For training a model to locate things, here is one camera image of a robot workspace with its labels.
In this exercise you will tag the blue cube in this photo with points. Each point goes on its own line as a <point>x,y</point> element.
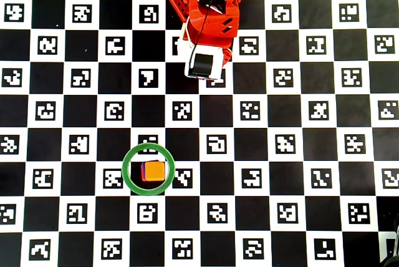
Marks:
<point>143,168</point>

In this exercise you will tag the orange cube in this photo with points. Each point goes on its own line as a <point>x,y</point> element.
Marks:
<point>155,170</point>

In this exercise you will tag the black camera stand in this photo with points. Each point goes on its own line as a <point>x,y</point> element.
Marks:
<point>389,262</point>

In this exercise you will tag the red cube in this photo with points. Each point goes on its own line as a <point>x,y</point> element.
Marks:
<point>142,177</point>

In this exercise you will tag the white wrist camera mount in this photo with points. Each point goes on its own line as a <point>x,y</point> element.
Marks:
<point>218,61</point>

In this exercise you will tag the checkerboard marker mat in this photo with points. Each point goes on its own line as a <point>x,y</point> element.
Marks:
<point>50,92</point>

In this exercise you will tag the orange-red gripper body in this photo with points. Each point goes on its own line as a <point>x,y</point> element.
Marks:
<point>203,64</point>

